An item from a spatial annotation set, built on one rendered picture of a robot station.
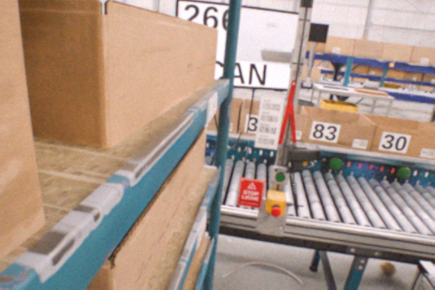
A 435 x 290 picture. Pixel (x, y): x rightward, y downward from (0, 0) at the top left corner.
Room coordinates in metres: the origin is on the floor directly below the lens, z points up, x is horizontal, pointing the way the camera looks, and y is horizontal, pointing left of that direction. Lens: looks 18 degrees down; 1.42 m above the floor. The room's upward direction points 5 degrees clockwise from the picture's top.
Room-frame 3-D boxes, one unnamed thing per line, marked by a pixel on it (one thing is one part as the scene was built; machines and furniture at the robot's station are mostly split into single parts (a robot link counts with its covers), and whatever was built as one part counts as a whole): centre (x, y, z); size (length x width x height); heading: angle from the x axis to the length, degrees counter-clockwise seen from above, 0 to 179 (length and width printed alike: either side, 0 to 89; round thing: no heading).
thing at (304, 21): (0.99, -0.26, 1.11); 0.12 x 0.05 x 0.88; 82
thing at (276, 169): (0.96, -0.26, 0.95); 0.07 x 0.03 x 0.07; 82
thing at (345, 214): (1.21, -0.64, 0.72); 0.52 x 0.05 x 0.05; 172
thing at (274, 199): (0.92, -0.29, 0.84); 0.15 x 0.09 x 0.07; 82
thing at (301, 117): (1.71, -0.34, 0.97); 0.39 x 0.29 x 0.17; 82
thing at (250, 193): (0.97, -0.19, 0.85); 0.16 x 0.01 x 0.13; 82
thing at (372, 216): (1.19, -0.77, 0.72); 0.52 x 0.05 x 0.05; 172
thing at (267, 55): (1.09, -0.15, 1.40); 0.28 x 0.11 x 0.11; 82
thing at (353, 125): (1.66, -0.73, 0.96); 0.39 x 0.29 x 0.17; 82
